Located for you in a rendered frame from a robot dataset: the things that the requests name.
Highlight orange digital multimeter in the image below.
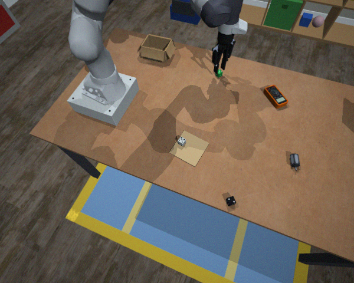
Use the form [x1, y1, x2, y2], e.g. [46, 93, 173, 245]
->
[263, 85, 288, 108]

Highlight white die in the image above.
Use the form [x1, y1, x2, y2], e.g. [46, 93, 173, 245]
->
[178, 136, 186, 146]

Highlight beige square mat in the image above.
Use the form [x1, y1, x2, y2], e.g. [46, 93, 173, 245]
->
[169, 131, 209, 167]

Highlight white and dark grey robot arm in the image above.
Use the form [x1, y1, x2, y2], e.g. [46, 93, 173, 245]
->
[68, 0, 248, 105]

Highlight black die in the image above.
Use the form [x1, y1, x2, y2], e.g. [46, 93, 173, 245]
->
[226, 196, 236, 206]

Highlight green die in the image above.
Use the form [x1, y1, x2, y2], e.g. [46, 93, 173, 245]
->
[215, 69, 223, 78]

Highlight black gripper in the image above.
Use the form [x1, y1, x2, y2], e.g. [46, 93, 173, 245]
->
[212, 31, 236, 74]

